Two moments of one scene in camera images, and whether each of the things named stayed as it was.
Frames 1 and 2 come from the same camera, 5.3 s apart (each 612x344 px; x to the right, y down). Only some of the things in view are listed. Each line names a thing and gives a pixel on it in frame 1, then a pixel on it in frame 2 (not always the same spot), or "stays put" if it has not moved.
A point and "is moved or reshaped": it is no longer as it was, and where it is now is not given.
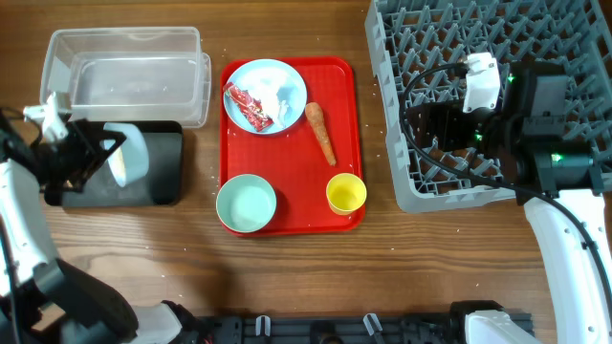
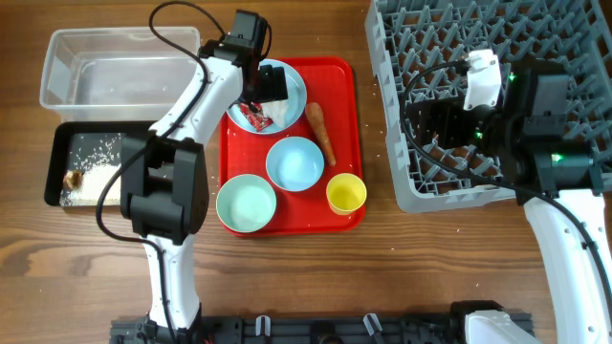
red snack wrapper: [251, 107] stays put
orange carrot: [315, 117] stays put
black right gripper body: [443, 126] stays put
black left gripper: [92, 135] -> [275, 87]
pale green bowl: [246, 203] stays put
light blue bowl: [129, 162] is moved or reshaped
